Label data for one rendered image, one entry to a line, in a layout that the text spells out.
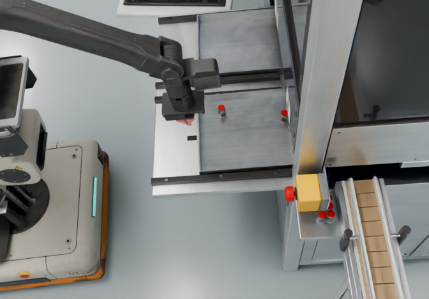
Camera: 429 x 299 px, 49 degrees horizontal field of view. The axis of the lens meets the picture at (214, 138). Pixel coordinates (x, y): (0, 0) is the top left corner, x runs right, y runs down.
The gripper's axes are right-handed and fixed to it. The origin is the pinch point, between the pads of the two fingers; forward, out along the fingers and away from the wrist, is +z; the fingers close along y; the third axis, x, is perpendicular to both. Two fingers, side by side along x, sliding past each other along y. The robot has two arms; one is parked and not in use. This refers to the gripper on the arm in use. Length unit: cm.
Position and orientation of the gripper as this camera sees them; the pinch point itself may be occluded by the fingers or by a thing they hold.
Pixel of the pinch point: (189, 121)
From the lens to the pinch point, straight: 119.3
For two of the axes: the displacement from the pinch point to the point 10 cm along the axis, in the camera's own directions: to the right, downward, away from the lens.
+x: -0.2, -8.6, 5.0
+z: 1.3, 5.0, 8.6
